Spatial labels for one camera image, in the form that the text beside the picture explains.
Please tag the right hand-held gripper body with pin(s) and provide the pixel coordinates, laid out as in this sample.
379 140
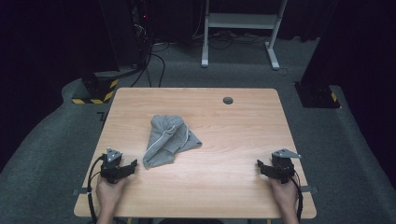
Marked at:
282 165

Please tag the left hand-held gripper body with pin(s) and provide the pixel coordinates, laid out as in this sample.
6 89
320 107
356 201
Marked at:
111 161

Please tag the grey shorts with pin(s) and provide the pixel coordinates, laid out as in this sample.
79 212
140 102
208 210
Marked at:
168 141

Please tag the person's left hand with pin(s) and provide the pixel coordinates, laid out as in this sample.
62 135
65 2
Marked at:
109 194

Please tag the person's right hand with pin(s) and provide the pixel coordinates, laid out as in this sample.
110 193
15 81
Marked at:
285 196

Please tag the grey tape strip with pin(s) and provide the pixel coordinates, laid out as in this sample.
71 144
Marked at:
310 189
81 191

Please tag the grey round table grommet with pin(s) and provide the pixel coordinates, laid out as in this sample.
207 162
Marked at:
228 100

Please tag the black yellow striped base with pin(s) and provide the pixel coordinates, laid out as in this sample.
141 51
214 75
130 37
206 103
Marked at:
99 90

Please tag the black base with yellow mark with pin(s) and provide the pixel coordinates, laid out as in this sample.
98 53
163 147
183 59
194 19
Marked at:
316 95

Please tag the dark equipment rack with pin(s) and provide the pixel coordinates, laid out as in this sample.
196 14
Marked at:
130 31

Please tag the white metal stand frame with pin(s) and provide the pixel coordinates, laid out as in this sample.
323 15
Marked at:
239 21

